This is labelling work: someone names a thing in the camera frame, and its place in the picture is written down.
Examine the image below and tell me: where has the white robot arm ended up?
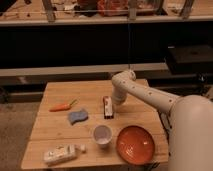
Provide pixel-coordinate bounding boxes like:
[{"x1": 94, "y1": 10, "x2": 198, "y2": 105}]
[{"x1": 111, "y1": 70, "x2": 213, "y2": 171}]

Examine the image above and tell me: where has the wooden shelf rack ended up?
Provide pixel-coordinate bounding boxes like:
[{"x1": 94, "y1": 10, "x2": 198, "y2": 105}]
[{"x1": 0, "y1": 0, "x2": 213, "y2": 27}]

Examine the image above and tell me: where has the white plastic bottle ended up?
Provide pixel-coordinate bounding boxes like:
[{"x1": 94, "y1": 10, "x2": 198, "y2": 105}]
[{"x1": 43, "y1": 144, "x2": 86, "y2": 165}]

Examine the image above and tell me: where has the thin black cable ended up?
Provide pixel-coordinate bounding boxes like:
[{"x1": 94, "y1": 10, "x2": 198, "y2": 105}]
[{"x1": 126, "y1": 14, "x2": 131, "y2": 72}]

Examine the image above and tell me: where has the white paper cup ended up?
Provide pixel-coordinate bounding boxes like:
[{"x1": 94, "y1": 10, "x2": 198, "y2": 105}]
[{"x1": 93, "y1": 125, "x2": 112, "y2": 148}]

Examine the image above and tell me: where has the orange toy carrot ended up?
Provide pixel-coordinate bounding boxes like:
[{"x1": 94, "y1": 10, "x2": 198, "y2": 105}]
[{"x1": 49, "y1": 99, "x2": 77, "y2": 112}]

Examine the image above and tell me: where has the blue sponge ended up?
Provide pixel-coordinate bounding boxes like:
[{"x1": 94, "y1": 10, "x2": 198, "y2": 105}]
[{"x1": 68, "y1": 109, "x2": 88, "y2": 125}]

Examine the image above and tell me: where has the orange plate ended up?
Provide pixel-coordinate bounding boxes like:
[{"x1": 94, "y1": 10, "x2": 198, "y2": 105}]
[{"x1": 116, "y1": 125, "x2": 155, "y2": 165}]

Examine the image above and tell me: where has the black box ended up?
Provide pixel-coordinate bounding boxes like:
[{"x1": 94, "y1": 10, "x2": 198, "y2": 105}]
[{"x1": 165, "y1": 45, "x2": 213, "y2": 74}]

